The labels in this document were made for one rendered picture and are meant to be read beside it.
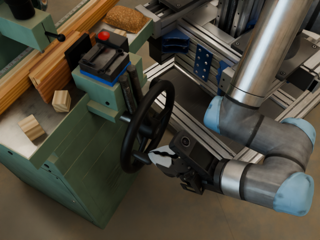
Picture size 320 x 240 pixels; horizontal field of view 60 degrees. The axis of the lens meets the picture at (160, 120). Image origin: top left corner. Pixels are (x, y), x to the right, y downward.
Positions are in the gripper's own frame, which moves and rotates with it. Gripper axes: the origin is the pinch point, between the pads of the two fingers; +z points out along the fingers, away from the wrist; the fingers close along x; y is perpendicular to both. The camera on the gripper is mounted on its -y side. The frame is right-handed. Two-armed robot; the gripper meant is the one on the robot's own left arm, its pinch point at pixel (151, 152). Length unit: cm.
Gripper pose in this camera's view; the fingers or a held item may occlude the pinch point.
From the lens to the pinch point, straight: 69.4
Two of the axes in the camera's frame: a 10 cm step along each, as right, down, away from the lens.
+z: -7.6, -1.0, 6.4
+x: 5.1, -7.0, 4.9
